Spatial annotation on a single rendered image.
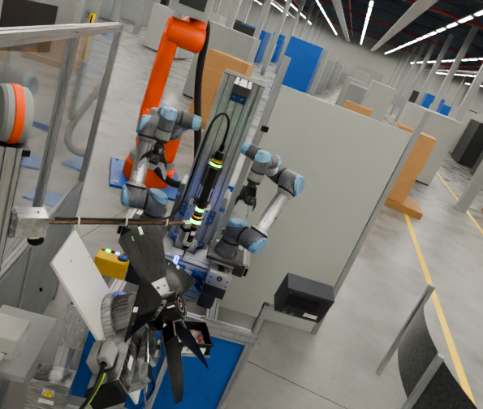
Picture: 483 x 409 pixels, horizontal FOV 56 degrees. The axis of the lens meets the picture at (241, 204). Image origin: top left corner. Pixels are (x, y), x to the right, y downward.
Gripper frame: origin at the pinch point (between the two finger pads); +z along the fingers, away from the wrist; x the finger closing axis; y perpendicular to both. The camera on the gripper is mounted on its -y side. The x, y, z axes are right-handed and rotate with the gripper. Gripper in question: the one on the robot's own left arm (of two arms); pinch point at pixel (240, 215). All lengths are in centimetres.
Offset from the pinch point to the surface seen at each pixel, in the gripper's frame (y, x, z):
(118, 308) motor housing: -65, 43, 27
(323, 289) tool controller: -16, -52, 19
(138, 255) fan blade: -56, 42, 7
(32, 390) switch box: -78, 64, 65
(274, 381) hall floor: 53, -81, 143
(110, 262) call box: -20, 55, 37
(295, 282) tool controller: -17.1, -36.4, 18.9
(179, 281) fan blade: -37.7, 21.5, 24.4
